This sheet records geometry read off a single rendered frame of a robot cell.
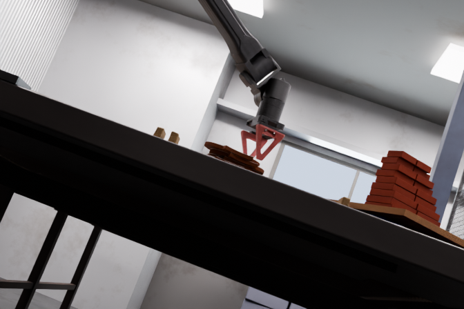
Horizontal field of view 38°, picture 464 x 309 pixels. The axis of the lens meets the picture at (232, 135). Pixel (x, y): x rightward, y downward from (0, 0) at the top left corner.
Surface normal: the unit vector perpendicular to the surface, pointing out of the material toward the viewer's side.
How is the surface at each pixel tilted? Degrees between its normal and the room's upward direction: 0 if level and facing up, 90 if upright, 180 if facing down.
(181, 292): 90
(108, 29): 90
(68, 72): 90
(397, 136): 90
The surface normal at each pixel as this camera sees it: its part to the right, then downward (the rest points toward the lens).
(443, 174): -0.04, -0.23
